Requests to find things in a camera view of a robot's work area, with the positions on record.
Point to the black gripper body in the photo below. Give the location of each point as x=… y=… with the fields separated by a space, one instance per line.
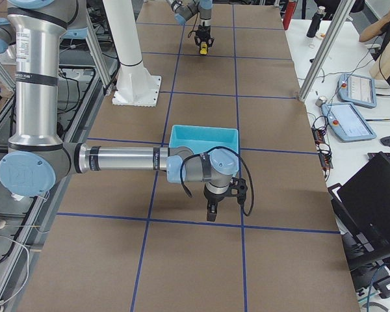
x=203 y=31
x=215 y=197

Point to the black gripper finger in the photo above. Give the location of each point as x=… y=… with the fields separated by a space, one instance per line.
x=210 y=42
x=197 y=41
x=212 y=211

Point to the yellow beetle toy car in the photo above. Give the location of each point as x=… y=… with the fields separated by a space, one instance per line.
x=203 y=49

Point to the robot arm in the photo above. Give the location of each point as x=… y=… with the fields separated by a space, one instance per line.
x=37 y=157
x=183 y=12

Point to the light blue plastic bin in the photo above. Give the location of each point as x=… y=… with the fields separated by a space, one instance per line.
x=201 y=138

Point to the red bottle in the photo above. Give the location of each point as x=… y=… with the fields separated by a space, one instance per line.
x=289 y=11

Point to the black bottle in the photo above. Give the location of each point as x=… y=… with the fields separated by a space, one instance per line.
x=315 y=22

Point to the small circuit board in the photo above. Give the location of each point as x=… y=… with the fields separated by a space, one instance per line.
x=318 y=136

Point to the lower teach pendant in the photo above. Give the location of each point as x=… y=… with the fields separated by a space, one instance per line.
x=346 y=122

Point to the teach pendant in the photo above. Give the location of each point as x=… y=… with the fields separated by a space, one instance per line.
x=357 y=89
x=346 y=122

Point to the black laptop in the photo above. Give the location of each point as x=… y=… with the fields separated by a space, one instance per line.
x=363 y=206

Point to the upper teach pendant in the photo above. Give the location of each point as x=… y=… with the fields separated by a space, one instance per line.
x=357 y=89

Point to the person at desk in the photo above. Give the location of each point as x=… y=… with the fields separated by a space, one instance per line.
x=379 y=28

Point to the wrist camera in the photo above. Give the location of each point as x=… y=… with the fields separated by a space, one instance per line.
x=238 y=189

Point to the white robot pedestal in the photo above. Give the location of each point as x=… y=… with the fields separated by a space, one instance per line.
x=135 y=85

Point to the aluminium table post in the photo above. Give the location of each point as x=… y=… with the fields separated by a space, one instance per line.
x=334 y=28

